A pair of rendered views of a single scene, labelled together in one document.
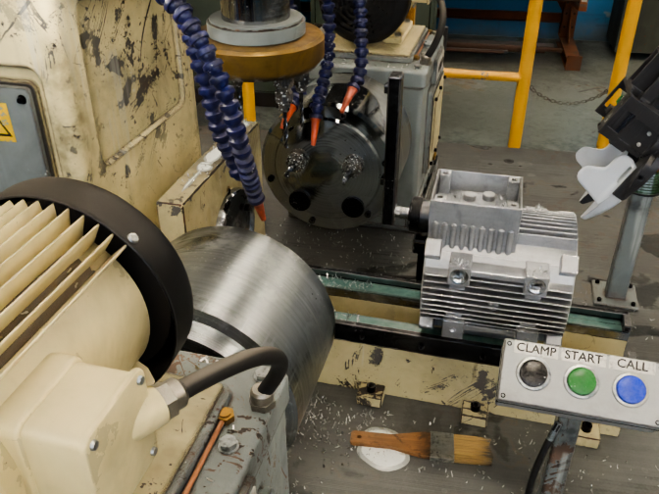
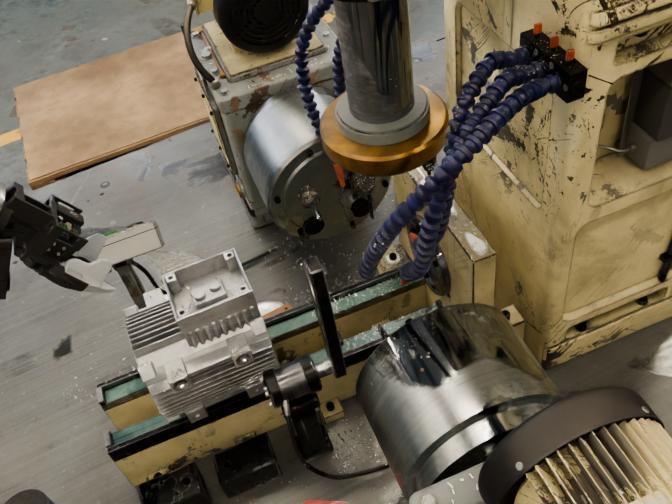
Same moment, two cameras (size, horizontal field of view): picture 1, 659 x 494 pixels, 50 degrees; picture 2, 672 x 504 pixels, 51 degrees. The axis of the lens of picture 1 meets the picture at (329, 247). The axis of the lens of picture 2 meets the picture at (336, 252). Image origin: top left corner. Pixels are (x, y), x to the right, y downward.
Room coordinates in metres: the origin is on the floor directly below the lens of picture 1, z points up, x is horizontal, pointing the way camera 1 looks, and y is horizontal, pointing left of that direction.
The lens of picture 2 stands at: (1.61, -0.36, 1.94)
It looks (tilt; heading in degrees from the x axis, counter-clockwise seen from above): 47 degrees down; 152
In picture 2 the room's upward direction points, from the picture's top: 11 degrees counter-clockwise
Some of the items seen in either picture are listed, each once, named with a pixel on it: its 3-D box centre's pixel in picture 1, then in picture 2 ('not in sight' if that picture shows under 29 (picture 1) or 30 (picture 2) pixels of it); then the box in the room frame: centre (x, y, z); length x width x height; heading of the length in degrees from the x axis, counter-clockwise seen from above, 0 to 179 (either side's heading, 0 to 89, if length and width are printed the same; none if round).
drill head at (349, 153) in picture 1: (343, 143); (471, 426); (1.26, -0.03, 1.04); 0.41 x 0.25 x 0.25; 165
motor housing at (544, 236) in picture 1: (495, 270); (204, 342); (0.86, -0.24, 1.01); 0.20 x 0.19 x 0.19; 76
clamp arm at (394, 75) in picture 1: (393, 152); (326, 322); (1.03, -0.10, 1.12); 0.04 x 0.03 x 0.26; 75
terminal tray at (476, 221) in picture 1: (475, 211); (212, 297); (0.87, -0.20, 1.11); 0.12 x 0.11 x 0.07; 76
